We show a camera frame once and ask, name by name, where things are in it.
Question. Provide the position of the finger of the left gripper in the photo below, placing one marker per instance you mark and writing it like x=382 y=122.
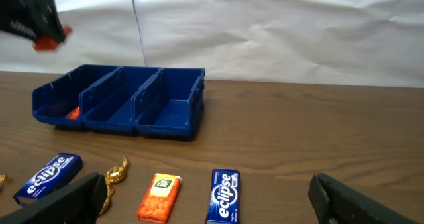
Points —
x=16 y=28
x=36 y=8

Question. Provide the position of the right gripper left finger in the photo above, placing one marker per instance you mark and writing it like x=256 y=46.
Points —
x=66 y=204

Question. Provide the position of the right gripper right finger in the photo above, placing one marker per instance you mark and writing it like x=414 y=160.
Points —
x=344 y=207

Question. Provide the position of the blue candy pack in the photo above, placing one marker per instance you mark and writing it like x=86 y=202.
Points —
x=223 y=197
x=46 y=179

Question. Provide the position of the orange candy box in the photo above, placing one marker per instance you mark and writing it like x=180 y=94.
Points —
x=73 y=113
x=159 y=201
x=46 y=45

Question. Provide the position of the gold wrapped candy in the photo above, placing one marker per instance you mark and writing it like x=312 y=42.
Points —
x=107 y=197
x=116 y=174
x=2 y=180

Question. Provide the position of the blue tray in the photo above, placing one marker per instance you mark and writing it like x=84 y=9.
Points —
x=165 y=118

